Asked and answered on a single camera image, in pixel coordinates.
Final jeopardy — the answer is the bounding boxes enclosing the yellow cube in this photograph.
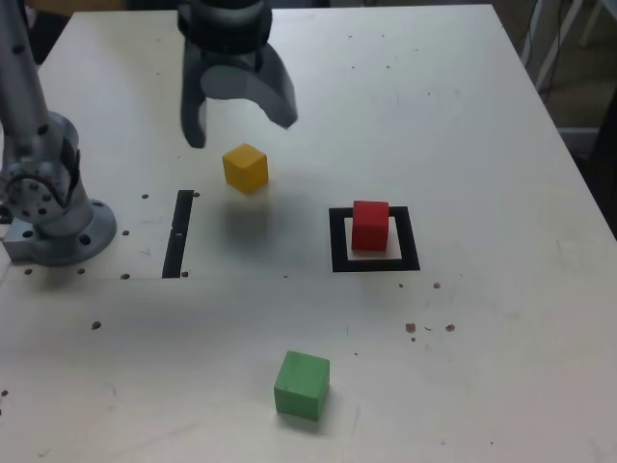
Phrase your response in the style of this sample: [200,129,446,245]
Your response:
[222,143,269,196]

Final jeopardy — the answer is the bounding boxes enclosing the red cube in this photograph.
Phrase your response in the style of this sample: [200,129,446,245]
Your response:
[350,200,390,253]

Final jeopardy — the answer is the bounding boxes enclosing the black tape strip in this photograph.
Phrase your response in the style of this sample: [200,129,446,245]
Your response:
[161,189,195,280]

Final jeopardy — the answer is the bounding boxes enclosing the black furniture piece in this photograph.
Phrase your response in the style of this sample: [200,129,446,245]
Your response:
[580,79,617,232]

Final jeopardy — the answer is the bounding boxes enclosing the dark background object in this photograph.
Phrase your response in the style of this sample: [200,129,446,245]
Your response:
[23,0,73,65]

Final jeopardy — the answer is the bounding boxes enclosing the black tape square outline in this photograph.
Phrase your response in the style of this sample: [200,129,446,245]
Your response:
[328,205,421,274]

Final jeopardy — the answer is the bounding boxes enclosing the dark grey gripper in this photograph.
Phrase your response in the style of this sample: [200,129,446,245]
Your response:
[179,41,299,150]

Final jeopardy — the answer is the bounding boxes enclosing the white metal frame legs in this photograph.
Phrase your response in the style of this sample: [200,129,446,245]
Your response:
[532,0,617,93]

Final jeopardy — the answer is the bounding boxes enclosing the green cube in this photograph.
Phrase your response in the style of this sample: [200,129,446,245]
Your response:
[273,350,332,420]

